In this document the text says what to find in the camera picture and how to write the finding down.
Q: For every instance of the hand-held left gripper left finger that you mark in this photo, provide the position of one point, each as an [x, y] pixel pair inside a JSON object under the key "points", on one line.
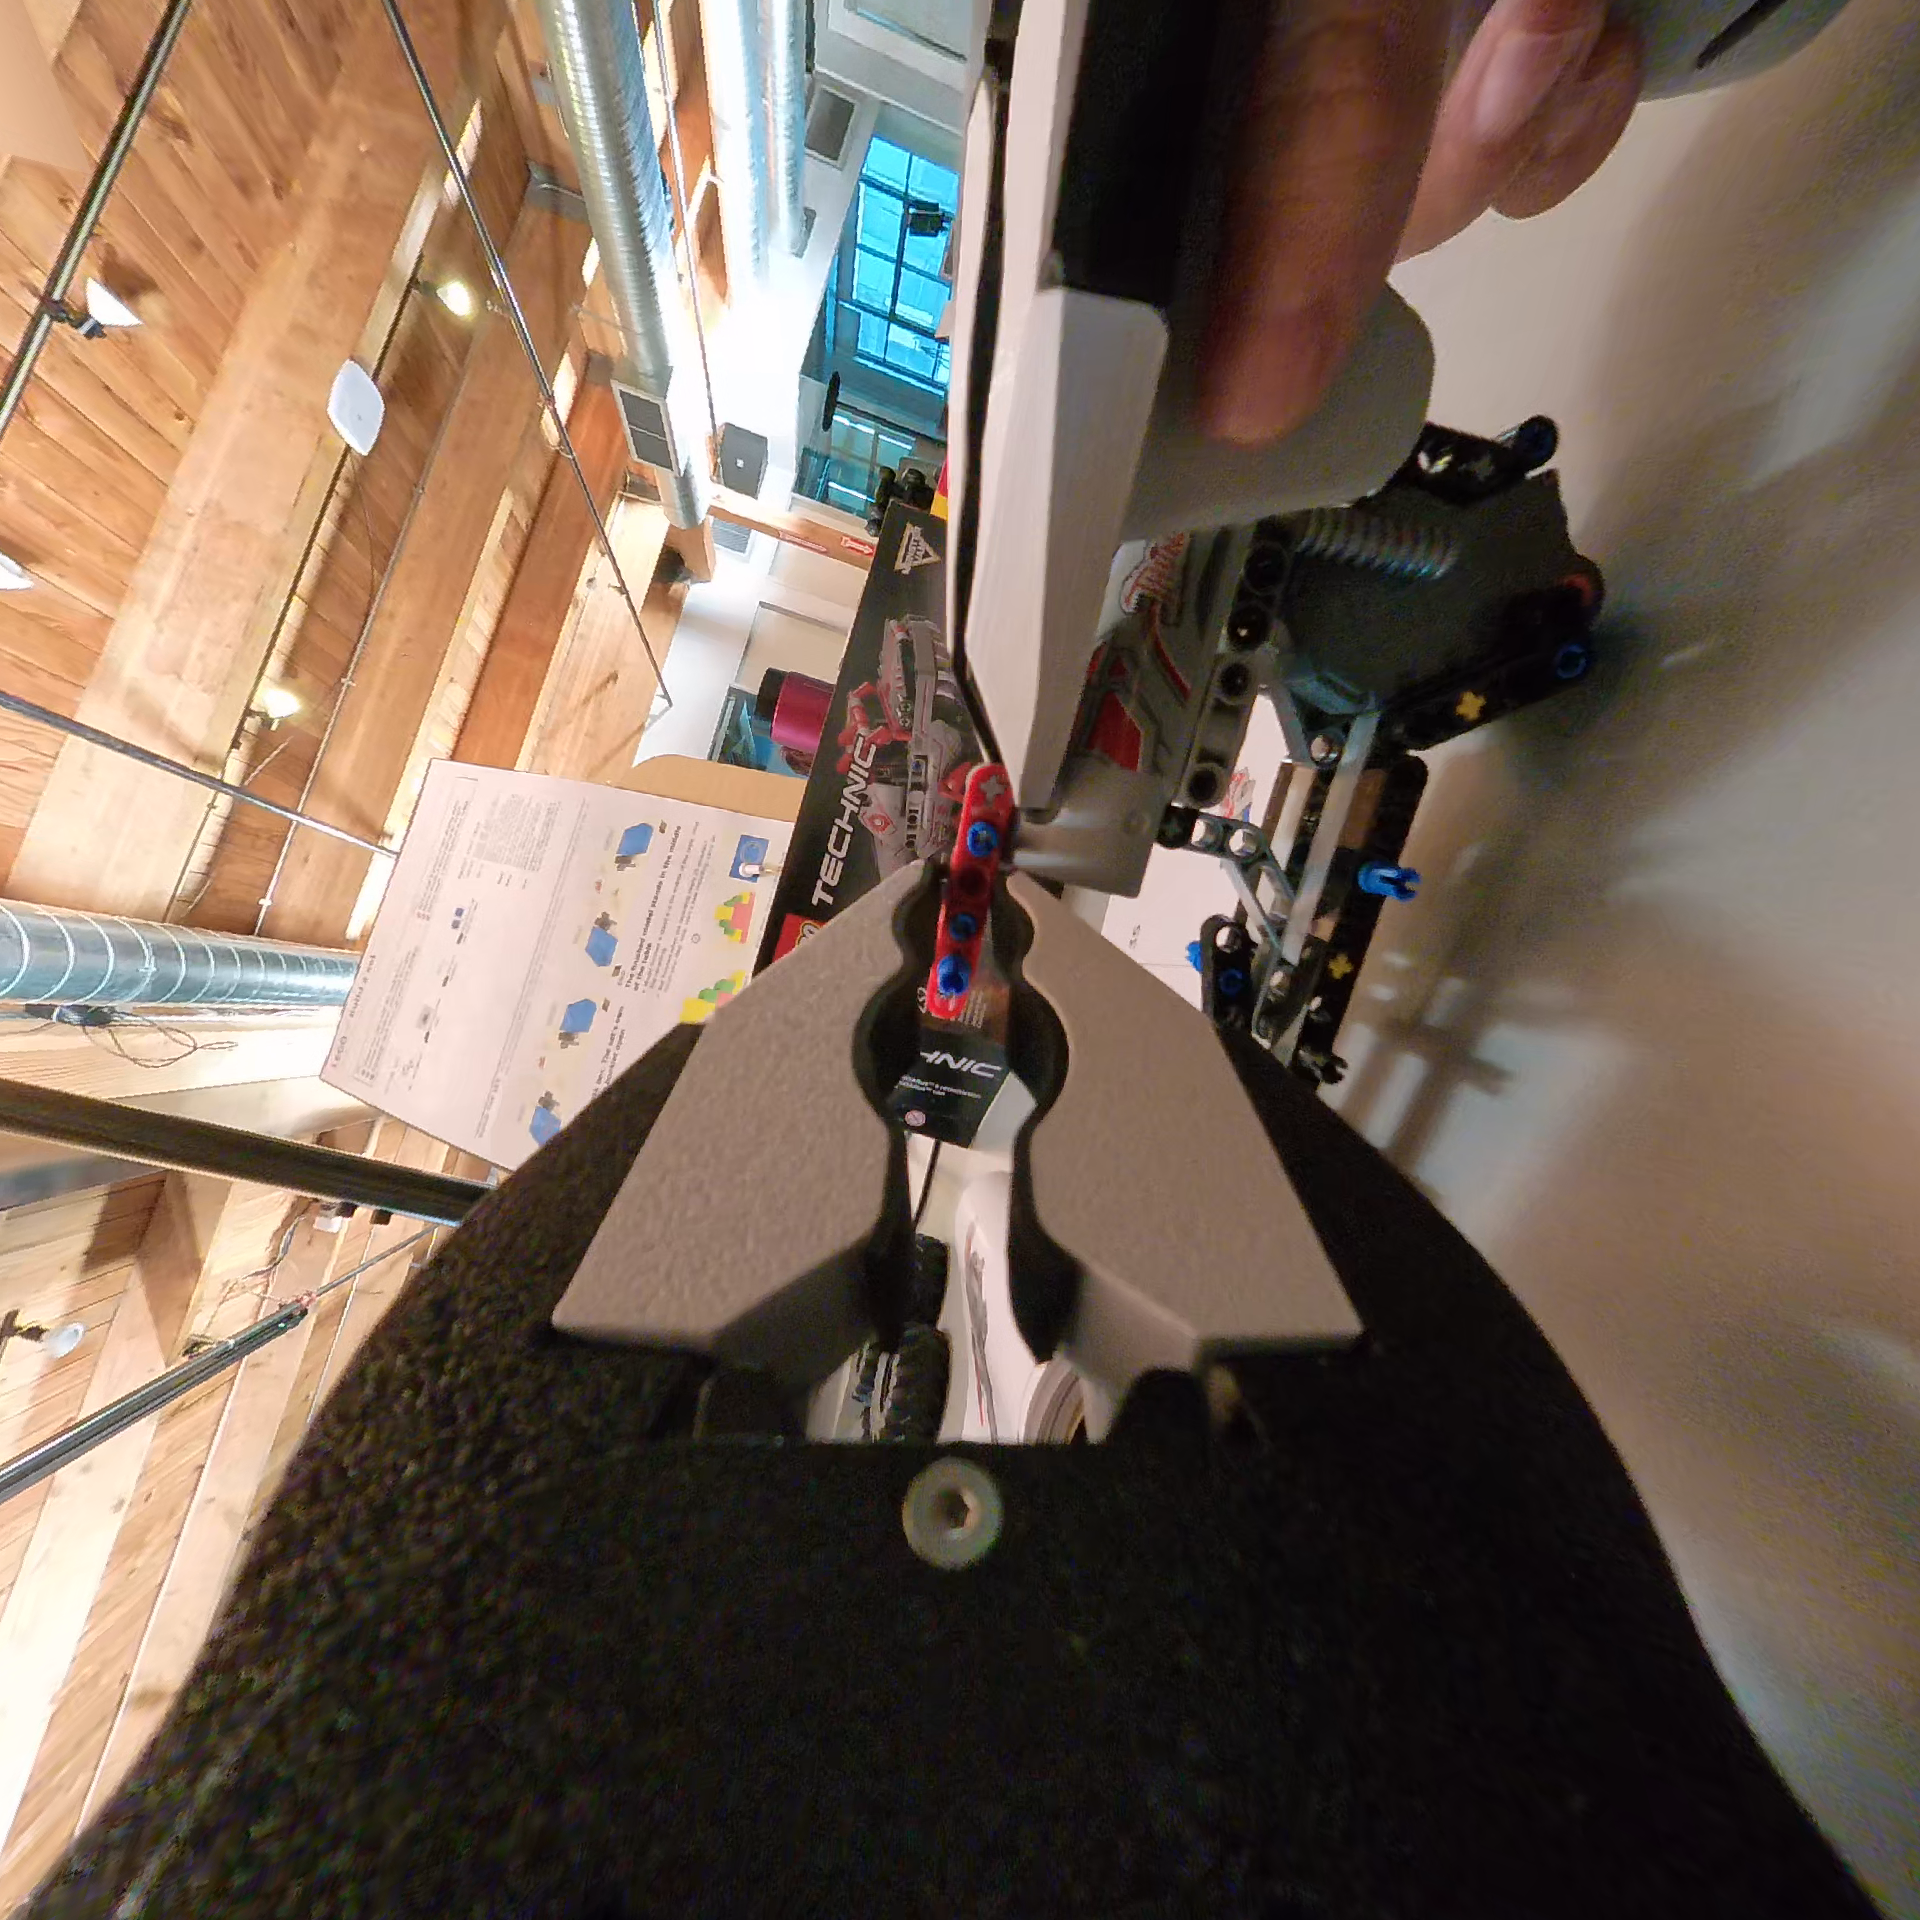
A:
{"points": [[720, 1185]]}

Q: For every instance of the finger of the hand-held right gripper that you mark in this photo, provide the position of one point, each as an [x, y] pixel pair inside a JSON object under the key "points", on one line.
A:
{"points": [[1049, 524], [1349, 465]]}

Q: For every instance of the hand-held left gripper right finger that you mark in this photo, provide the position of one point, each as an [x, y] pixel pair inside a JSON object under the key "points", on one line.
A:
{"points": [[1184, 1185]]}

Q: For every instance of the toy brick truck chassis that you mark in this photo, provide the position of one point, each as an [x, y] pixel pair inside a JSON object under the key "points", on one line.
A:
{"points": [[1440, 629]]}

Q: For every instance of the grey toy panel red sticker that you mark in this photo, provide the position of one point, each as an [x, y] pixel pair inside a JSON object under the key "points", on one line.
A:
{"points": [[1108, 704]]}

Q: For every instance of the person's right hand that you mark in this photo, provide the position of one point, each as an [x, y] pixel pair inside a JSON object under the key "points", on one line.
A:
{"points": [[1318, 180]]}

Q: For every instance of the black toy tyre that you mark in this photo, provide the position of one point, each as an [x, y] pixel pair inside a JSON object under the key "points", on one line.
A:
{"points": [[908, 1349]]}

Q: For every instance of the blue tinted window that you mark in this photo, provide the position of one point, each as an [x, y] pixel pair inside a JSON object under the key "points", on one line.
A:
{"points": [[884, 300]]}

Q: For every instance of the dark toy truck box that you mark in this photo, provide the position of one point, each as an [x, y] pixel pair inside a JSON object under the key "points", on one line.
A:
{"points": [[869, 750]]}

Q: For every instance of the magenta water bottle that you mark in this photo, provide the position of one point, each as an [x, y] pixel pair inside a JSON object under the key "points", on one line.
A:
{"points": [[792, 721]]}

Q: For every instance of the printed instruction poster board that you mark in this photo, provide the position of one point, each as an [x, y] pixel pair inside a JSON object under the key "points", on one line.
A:
{"points": [[494, 930]]}

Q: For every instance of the dark metal pole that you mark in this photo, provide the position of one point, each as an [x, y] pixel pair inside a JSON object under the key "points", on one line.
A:
{"points": [[225, 1147]]}

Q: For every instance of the thin metal pole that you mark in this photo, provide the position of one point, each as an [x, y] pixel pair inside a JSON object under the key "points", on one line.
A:
{"points": [[180, 1372]]}

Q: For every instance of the ceiling light bulb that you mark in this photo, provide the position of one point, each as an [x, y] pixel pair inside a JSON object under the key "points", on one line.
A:
{"points": [[451, 294], [275, 699]]}

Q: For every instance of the white ceiling access point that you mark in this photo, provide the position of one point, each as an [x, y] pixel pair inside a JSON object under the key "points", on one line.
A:
{"points": [[357, 404]]}

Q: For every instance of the track spotlight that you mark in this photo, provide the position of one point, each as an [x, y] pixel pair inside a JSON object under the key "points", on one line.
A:
{"points": [[105, 306]]}

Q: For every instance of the black wall speaker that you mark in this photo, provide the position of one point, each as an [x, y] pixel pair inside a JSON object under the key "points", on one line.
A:
{"points": [[744, 454]]}

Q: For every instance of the white ventilation duct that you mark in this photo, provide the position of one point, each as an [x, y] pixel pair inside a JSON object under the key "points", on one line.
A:
{"points": [[763, 120]]}

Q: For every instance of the silver ventilation duct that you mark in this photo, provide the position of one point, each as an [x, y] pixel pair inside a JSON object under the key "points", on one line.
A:
{"points": [[180, 954], [622, 225]]}

